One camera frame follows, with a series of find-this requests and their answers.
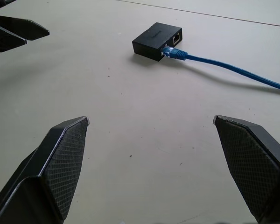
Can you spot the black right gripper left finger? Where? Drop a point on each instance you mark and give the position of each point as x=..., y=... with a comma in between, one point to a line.
x=58, y=168

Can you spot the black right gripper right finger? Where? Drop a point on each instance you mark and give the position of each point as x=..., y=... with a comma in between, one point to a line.
x=254, y=163

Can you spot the black network adapter box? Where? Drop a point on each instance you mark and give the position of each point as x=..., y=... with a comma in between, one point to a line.
x=154, y=38

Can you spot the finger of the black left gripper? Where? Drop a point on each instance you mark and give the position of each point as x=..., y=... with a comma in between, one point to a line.
x=18, y=26
x=4, y=38

